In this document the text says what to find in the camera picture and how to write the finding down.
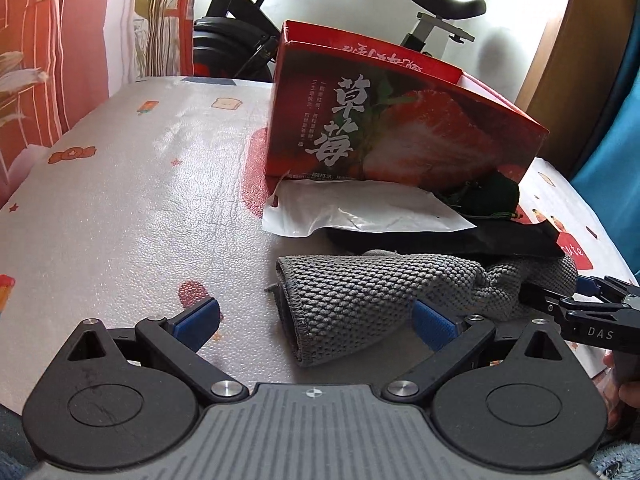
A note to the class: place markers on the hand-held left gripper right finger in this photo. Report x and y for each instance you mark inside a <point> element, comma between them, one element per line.
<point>432,322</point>

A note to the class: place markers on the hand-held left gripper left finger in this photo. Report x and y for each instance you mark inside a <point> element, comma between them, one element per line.
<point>197,320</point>

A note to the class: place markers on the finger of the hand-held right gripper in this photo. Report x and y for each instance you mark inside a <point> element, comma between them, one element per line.
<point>615,290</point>
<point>540,297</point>

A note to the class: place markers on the grey knitted cloth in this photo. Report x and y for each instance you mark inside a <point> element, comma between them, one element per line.
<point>360,290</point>

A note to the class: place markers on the black cloth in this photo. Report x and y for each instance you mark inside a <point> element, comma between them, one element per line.
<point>475,240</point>

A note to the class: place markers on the white plastic packet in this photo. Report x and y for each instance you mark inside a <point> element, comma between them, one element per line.
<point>360,205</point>

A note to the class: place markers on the red cardboard box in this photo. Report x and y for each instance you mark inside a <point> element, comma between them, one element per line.
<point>400,120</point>

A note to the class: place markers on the person's right hand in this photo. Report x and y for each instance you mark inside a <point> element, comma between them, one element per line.
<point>629,402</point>

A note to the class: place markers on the teal curtain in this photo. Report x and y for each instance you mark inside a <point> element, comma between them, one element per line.
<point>615,160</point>

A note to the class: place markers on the black exercise bike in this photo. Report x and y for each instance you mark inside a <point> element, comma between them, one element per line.
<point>235,25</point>

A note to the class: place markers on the wooden door frame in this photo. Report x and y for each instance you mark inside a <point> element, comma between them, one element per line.
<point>565,60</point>

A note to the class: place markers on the red printed wall cloth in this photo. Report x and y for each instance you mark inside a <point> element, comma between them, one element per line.
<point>60,50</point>

